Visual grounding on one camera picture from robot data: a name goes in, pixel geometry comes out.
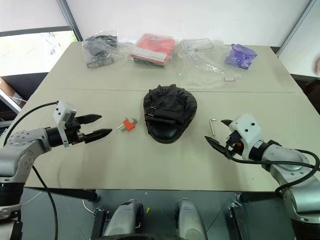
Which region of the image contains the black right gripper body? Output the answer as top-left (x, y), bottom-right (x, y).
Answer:
top-left (224, 130), bottom-right (245, 159)

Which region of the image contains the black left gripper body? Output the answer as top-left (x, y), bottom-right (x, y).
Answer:
top-left (65, 119), bottom-right (86, 147)

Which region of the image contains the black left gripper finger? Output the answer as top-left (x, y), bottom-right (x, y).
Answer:
top-left (83, 128), bottom-right (113, 145)
top-left (75, 113), bottom-right (103, 125)

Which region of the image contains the metal hex key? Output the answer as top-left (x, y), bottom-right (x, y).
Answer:
top-left (208, 118), bottom-right (218, 137)

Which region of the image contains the small orange connector part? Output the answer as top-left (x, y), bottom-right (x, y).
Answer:
top-left (121, 119), bottom-right (137, 132)

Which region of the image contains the black table support bar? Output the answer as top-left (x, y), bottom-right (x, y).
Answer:
top-left (23, 185), bottom-right (101, 203)
top-left (235, 190), bottom-right (286, 204)

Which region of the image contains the black padded mitt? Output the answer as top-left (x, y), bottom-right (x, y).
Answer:
top-left (142, 84), bottom-right (199, 145)

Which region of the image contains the clear empty plastic bag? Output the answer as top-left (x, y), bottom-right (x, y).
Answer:
top-left (174, 37), bottom-right (239, 89)

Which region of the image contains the purple plastic bag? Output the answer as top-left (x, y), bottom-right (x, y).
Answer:
top-left (224, 43), bottom-right (259, 71)

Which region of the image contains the plastic bag with black items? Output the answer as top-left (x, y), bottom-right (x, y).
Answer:
top-left (82, 29), bottom-right (120, 70)

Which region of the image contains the silver rounded robot leg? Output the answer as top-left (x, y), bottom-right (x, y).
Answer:
top-left (103, 198), bottom-right (145, 239)
top-left (174, 198), bottom-right (209, 240)

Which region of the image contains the brown cardboard box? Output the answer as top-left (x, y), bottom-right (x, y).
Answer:
top-left (0, 75), bottom-right (27, 114)

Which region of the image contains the dark side cabinet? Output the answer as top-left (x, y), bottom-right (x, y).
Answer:
top-left (289, 73), bottom-right (320, 111)

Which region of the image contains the red cloth in plastic bag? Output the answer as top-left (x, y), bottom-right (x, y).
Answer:
top-left (130, 32), bottom-right (176, 69)

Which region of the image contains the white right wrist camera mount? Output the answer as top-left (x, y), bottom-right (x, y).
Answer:
top-left (228, 113), bottom-right (263, 160)

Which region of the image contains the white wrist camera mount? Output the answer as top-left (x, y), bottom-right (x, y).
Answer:
top-left (53, 100), bottom-right (78, 148)
top-left (228, 113), bottom-right (263, 160)

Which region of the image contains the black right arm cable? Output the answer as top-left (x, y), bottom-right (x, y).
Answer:
top-left (224, 139), bottom-right (320, 194)

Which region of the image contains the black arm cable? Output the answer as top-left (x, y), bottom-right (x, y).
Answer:
top-left (2, 100), bottom-right (61, 240)
top-left (224, 139), bottom-right (320, 194)

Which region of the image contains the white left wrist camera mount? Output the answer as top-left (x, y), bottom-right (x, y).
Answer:
top-left (53, 100), bottom-right (78, 148)

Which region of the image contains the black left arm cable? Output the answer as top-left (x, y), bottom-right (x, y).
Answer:
top-left (2, 100), bottom-right (61, 240)

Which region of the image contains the black table leg bracket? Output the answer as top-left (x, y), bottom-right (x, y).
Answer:
top-left (92, 208), bottom-right (111, 240)
top-left (227, 204), bottom-right (249, 240)

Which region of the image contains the clear plastic frame box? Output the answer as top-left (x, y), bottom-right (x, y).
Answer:
top-left (181, 37), bottom-right (216, 52)

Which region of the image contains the black window frame post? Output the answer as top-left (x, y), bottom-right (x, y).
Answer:
top-left (55, 0), bottom-right (84, 42)

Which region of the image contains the grey window frame post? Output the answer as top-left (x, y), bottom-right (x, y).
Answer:
top-left (275, 0), bottom-right (320, 59)

